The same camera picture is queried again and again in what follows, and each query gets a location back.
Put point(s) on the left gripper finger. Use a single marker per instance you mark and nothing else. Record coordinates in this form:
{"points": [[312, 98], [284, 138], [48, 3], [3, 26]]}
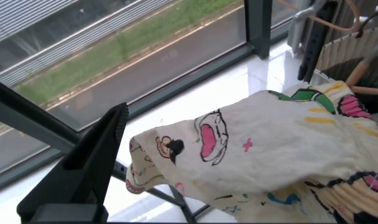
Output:
{"points": [[79, 174]]}

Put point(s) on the cream printed garment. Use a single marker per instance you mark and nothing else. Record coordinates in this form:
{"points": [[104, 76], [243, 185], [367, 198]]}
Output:
{"points": [[269, 149]]}

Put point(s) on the pink clothes hanger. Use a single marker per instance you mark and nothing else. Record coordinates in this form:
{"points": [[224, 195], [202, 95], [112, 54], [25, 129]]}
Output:
{"points": [[357, 73], [325, 24]]}

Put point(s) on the black clothes rack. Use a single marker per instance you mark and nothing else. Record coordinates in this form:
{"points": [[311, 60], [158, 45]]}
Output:
{"points": [[316, 40]]}

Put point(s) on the white laundry basket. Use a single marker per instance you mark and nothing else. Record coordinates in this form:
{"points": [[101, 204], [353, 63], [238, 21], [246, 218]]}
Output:
{"points": [[338, 49]]}

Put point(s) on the window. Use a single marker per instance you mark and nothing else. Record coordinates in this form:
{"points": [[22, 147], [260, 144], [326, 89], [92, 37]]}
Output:
{"points": [[114, 62]]}

